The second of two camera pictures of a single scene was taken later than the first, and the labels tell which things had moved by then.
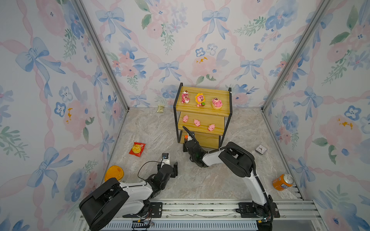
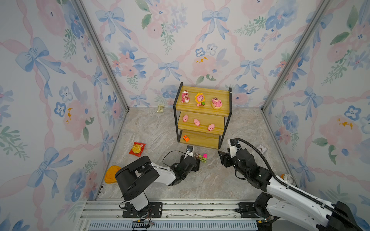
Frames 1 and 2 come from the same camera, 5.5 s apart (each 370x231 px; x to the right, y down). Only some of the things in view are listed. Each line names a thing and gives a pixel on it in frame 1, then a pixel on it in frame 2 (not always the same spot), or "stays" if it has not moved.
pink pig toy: (197, 122) stays
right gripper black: (184, 146) -> (226, 158)
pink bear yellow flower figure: (200, 99) stays
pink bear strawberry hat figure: (185, 97) stays
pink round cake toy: (217, 104) stays
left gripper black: (174, 170) -> (197, 165)
